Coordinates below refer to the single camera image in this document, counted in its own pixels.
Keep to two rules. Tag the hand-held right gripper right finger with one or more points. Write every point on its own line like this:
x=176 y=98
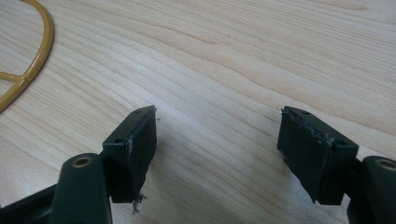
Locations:
x=314 y=155

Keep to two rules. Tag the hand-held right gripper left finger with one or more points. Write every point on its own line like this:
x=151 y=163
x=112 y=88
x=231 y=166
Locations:
x=132 y=155

